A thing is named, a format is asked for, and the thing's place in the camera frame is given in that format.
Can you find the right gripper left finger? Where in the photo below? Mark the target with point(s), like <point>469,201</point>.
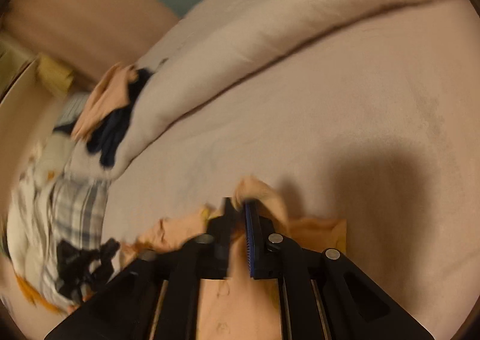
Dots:
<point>221,229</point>

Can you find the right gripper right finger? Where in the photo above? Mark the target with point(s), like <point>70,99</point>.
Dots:
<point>258,228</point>

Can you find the peach cartoon print baby garment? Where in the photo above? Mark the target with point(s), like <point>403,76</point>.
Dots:
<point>240,307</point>

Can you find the orange cloth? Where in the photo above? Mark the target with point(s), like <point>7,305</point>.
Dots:
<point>34,297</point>

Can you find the grey plaid pillow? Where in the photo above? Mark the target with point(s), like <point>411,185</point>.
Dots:
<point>75,213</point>

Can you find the white crumpled bedding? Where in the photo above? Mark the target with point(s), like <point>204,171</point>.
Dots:
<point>29,220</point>

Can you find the pale green pillow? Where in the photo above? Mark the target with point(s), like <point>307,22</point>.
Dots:
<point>53,158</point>

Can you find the dark navy garment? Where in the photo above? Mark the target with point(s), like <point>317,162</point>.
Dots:
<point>106,139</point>

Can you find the plain peach garment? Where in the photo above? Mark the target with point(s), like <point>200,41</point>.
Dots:
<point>108,95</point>

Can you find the yellow fringed cloth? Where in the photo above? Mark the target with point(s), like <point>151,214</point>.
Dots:
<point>55,76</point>

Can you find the grey rolled duvet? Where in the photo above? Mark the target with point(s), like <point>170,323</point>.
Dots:
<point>216,44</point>

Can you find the beige curtain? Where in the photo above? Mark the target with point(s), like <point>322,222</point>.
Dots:
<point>89,35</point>

